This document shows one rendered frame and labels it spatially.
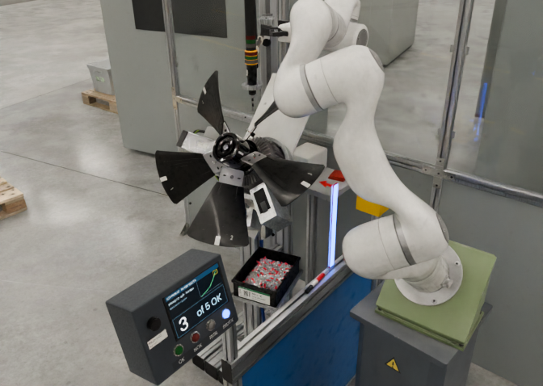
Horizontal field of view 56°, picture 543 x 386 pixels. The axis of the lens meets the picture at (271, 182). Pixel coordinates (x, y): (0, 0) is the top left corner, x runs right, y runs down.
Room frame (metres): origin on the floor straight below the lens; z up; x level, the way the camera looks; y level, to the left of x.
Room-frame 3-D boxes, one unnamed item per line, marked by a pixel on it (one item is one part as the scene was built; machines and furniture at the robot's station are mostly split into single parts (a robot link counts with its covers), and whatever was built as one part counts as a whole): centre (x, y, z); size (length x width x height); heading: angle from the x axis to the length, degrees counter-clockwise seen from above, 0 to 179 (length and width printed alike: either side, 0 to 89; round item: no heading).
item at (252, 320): (1.85, 0.10, 0.46); 0.09 x 0.05 x 0.91; 50
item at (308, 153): (2.25, -0.16, 0.92); 0.17 x 0.16 x 0.11; 140
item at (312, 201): (2.18, -0.20, 0.42); 0.04 x 0.04 x 0.83; 50
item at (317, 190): (2.18, -0.20, 0.85); 0.36 x 0.24 x 0.03; 50
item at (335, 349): (1.38, -0.15, 0.45); 0.82 x 0.02 x 0.66; 140
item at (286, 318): (1.38, -0.15, 0.82); 0.90 x 0.04 x 0.08; 140
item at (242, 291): (1.43, 0.02, 0.85); 0.22 x 0.17 x 0.07; 155
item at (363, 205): (1.68, -0.40, 1.02); 0.16 x 0.10 x 0.11; 140
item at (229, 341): (1.05, 0.12, 0.96); 0.03 x 0.03 x 0.20; 50
